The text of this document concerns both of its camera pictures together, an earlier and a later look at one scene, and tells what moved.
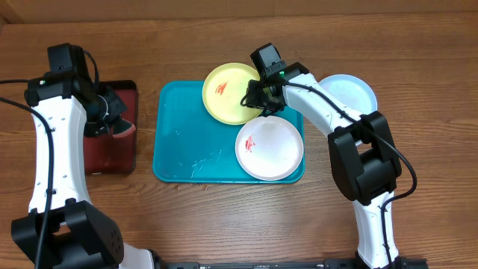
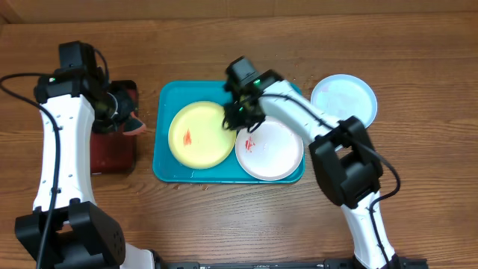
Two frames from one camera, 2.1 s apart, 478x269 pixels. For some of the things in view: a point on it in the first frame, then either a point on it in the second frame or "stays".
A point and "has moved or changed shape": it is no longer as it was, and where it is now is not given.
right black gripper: (252, 101) to (236, 125)
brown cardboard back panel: (54, 11) stays
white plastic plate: (269, 147) stays
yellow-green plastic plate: (224, 92) has moved or changed shape
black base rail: (399, 263) stays
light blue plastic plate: (350, 92) stays
